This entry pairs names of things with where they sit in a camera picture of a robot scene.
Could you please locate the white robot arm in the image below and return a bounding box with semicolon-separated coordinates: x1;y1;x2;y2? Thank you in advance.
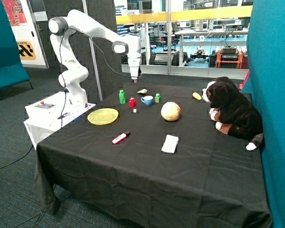
48;9;141;109

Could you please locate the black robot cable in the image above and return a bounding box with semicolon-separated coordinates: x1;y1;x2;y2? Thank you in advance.
57;27;133;129

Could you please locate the plush dog toy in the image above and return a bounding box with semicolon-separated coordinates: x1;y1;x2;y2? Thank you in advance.
202;76;264;151

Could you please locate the blue cup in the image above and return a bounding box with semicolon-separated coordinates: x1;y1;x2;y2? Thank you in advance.
141;95;153;106

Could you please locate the teal sofa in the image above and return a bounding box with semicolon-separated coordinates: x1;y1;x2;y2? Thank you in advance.
0;1;30;89

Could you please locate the white seashell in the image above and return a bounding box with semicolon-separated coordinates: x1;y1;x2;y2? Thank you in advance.
137;89;147;94

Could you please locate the red white marker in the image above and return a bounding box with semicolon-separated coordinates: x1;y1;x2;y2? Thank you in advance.
112;132;131;144

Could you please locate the pastel soft ball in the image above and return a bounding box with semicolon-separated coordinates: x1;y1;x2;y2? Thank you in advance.
161;102;181;121

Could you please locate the yellow lemon toy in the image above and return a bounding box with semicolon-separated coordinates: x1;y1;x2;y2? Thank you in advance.
192;92;202;100

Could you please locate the yellow plastic plate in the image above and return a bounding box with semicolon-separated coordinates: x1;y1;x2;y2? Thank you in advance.
87;108;119;125

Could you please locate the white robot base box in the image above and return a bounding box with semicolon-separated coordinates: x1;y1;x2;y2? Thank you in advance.
24;92;95;148

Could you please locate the teal partition wall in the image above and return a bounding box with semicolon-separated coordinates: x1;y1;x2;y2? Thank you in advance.
243;0;285;228

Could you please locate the green block with yellow face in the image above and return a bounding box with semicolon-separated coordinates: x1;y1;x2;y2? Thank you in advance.
154;93;162;103

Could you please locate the white folded cloth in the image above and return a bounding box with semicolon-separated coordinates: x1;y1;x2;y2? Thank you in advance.
161;134;179;154

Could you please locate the black tablecloth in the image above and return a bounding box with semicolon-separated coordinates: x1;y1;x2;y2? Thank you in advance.
34;84;272;228

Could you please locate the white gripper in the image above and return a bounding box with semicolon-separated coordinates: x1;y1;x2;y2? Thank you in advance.
128;58;141;83

